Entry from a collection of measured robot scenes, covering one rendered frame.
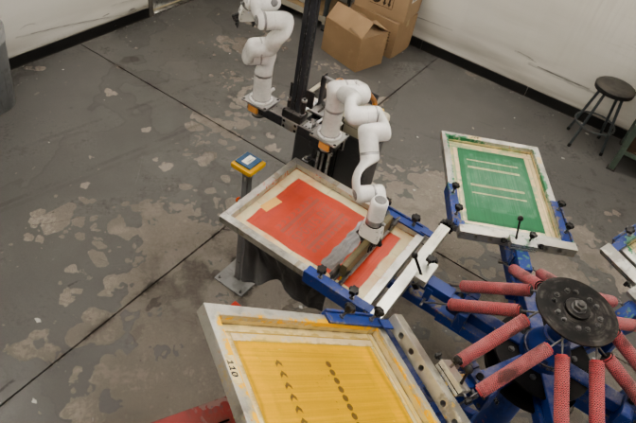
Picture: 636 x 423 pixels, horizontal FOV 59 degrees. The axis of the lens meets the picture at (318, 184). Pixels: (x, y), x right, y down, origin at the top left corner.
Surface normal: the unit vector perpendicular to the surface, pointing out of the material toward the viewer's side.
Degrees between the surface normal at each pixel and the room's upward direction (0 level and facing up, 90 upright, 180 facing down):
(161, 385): 0
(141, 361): 0
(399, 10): 90
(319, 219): 0
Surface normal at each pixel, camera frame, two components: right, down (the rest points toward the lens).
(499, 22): -0.57, 0.49
